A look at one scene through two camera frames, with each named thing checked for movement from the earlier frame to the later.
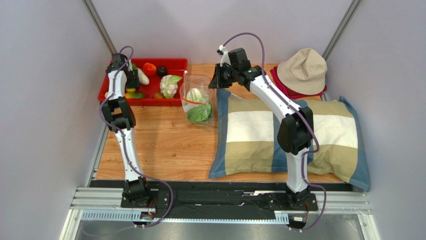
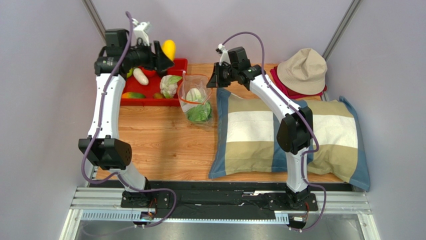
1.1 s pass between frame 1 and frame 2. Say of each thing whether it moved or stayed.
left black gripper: moved
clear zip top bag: stayed
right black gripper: stayed
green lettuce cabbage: stayed
